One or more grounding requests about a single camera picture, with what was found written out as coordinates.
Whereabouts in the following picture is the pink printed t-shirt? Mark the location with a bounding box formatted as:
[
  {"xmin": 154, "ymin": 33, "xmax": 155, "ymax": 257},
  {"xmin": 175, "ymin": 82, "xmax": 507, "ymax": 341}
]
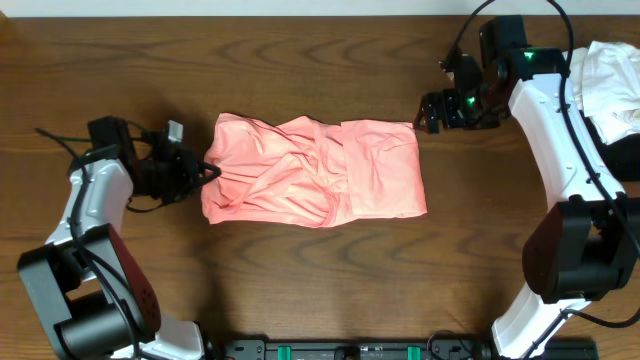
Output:
[{"xmin": 201, "ymin": 113, "xmax": 427, "ymax": 228}]

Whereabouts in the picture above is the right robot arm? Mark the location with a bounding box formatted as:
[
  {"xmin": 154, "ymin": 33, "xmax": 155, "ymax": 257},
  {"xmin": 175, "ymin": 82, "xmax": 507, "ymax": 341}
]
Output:
[{"xmin": 414, "ymin": 15, "xmax": 639, "ymax": 359}]

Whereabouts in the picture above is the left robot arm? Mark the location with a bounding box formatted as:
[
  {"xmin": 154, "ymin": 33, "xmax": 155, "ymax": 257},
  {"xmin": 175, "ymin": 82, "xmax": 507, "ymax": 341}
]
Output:
[{"xmin": 17, "ymin": 116, "xmax": 221, "ymax": 359}]

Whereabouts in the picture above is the black fabric container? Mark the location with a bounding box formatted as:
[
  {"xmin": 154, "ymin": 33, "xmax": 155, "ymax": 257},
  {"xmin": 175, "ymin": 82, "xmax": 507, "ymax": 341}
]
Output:
[{"xmin": 583, "ymin": 117, "xmax": 640, "ymax": 182}]

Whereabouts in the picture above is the white crumpled cloth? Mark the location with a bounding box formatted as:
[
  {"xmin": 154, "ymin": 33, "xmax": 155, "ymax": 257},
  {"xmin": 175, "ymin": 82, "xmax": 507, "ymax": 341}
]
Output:
[{"xmin": 570, "ymin": 41, "xmax": 639, "ymax": 145}]

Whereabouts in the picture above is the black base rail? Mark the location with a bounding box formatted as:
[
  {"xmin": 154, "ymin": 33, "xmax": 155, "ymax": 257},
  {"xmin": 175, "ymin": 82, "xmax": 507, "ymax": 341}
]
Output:
[{"xmin": 216, "ymin": 336, "xmax": 499, "ymax": 360}]

